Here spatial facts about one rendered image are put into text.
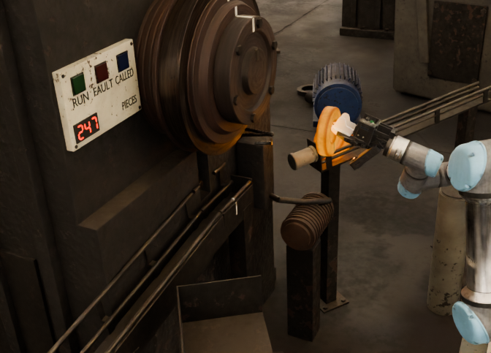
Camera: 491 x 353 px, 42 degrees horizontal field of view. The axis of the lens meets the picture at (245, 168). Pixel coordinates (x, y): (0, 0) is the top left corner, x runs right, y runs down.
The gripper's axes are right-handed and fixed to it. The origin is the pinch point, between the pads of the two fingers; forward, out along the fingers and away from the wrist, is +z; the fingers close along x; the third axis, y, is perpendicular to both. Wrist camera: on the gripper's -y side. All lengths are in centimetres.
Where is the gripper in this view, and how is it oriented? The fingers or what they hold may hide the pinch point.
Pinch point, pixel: (329, 125)
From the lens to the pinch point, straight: 199.7
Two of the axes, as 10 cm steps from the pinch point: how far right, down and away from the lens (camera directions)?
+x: -4.4, 4.1, -8.0
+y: 2.2, -8.1, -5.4
